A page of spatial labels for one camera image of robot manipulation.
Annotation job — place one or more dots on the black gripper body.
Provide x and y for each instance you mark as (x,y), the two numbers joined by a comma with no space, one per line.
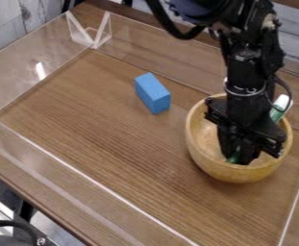
(249,116)

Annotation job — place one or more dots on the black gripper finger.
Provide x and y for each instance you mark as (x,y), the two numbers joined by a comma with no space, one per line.
(229,142)
(250,151)

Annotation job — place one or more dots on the brown wooden bowl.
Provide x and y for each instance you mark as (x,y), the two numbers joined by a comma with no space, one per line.
(203,149)

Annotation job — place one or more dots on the green and white marker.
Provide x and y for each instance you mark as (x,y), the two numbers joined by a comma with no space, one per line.
(279,109)

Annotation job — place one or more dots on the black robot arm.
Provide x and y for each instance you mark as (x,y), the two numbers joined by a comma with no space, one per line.
(245,25)

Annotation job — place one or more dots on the blue rectangular block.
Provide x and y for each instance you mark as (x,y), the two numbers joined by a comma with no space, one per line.
(153,93)

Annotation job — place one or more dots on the clear acrylic corner bracket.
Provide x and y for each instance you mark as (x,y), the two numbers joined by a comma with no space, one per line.
(91,37)

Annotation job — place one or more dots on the black metal frame piece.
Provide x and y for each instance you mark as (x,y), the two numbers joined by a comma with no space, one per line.
(30,235)

